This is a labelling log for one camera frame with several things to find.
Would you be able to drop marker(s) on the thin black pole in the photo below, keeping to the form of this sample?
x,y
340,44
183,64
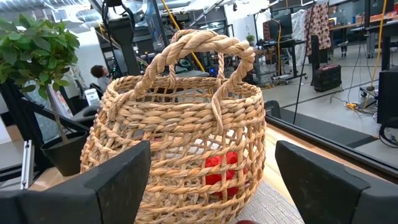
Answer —
x,y
300,77

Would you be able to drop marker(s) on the yellow power plug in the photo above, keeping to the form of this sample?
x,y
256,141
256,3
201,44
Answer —
x,y
351,106

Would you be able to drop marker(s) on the black stand base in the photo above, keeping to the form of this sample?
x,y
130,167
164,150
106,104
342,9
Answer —
x,y
368,97

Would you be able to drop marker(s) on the small potted plant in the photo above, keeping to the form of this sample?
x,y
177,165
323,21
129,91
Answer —
x,y
250,39

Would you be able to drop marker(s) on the silver aluminium extrusion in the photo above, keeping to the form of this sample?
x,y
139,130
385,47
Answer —
x,y
27,165

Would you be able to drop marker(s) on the black case red lid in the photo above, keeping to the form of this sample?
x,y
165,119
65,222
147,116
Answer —
x,y
327,79

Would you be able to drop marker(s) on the long workbench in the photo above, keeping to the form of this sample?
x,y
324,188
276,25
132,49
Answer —
x,y
386,49

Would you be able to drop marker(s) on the black frame clamp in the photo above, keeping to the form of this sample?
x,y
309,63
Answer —
x,y
273,109

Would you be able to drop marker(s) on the grey woven placemat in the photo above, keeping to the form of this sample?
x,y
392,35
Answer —
x,y
270,205

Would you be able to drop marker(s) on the green leafy plant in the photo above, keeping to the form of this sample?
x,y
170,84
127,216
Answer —
x,y
34,53

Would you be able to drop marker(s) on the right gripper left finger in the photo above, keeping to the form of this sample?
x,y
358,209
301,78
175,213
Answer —
x,y
93,202

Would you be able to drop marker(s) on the black standing desk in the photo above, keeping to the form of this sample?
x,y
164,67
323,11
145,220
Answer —
x,y
293,59

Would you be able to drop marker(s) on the tall black column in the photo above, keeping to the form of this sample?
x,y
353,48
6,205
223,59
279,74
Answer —
x,y
315,53

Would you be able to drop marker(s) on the black aluminium table frame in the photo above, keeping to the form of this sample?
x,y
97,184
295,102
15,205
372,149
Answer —
x,y
326,144

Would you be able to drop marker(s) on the person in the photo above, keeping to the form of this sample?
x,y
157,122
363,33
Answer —
x,y
101,77

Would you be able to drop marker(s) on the white lace cloth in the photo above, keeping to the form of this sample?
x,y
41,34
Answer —
x,y
298,25

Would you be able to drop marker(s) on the floral patterned cloth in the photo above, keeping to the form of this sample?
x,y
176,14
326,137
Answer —
x,y
318,28

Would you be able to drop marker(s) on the black desk monitor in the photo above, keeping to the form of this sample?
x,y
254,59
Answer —
x,y
281,26

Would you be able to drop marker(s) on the large crimson red fruit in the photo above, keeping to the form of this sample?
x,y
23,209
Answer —
x,y
217,161

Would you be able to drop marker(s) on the woven wicker basket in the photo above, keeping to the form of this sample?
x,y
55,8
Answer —
x,y
186,115

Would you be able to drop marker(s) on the dark red bell pepper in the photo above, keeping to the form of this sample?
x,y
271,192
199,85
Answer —
x,y
247,222

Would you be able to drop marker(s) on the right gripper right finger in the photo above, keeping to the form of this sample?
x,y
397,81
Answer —
x,y
335,199

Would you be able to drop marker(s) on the black computer tower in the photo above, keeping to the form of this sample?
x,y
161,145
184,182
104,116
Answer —
x,y
388,96

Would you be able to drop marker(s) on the black plant pot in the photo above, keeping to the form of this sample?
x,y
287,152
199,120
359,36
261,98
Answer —
x,y
63,157

